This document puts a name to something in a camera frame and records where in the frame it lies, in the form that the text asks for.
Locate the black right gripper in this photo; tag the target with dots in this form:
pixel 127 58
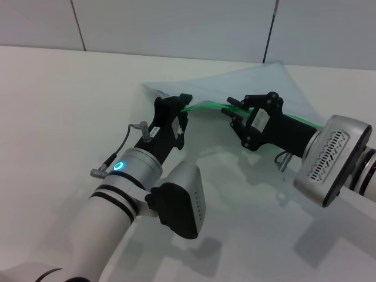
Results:
pixel 288 132

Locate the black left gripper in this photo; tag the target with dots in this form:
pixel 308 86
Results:
pixel 164 132

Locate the clear document bag green zip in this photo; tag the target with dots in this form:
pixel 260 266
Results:
pixel 211 88

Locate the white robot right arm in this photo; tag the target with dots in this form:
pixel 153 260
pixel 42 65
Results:
pixel 362 179

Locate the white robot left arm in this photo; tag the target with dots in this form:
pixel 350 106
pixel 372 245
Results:
pixel 102 235

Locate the black vertical wall strip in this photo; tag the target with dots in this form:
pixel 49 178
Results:
pixel 269 32

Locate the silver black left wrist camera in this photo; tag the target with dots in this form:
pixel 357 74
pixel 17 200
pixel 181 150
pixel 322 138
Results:
pixel 182 202

